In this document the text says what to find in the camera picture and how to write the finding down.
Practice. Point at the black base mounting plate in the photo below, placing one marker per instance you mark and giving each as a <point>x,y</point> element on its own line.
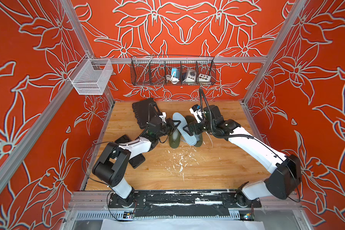
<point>221,204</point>

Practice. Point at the white round socket adapter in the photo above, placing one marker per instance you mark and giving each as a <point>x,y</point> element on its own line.
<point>190,76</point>

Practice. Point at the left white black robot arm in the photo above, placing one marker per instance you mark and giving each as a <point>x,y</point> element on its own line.
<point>111,166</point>

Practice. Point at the black flat pad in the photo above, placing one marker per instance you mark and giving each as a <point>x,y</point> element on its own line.
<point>134,160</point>

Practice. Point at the clear plastic wall bin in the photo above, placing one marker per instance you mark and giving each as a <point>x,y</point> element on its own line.
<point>90,81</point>

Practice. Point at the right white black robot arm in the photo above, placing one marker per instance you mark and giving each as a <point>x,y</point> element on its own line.
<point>285,170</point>

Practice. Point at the blue white box in basket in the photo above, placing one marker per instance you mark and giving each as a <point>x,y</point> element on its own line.
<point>175,73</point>

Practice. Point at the grey insole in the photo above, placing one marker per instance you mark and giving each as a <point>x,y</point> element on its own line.
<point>182,126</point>

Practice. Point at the green canvas shoe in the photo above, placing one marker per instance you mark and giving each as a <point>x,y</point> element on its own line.
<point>199,138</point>
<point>174,139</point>

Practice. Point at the white dotted cube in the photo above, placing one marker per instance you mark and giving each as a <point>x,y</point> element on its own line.
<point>202,78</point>

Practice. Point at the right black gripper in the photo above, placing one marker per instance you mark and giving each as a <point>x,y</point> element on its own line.
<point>195,125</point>

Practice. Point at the black wire wall basket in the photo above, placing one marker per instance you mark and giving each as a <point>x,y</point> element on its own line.
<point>160,70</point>

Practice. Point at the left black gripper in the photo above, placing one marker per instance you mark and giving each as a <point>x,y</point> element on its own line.
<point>169,123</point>

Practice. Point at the black plastic tool case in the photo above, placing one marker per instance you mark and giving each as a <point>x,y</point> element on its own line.
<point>144,110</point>

